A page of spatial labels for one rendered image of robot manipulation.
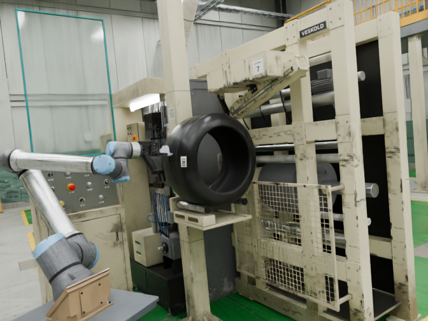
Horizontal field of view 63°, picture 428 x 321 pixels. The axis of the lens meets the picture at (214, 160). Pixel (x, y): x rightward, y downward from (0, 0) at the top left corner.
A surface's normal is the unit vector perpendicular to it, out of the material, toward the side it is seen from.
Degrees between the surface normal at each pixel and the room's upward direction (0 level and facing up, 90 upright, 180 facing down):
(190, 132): 60
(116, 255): 90
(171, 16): 90
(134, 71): 90
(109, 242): 90
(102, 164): 73
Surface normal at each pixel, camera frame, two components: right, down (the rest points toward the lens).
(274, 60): 0.57, -0.01
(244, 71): -0.82, 0.11
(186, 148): -0.20, -0.20
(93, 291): 0.85, -0.05
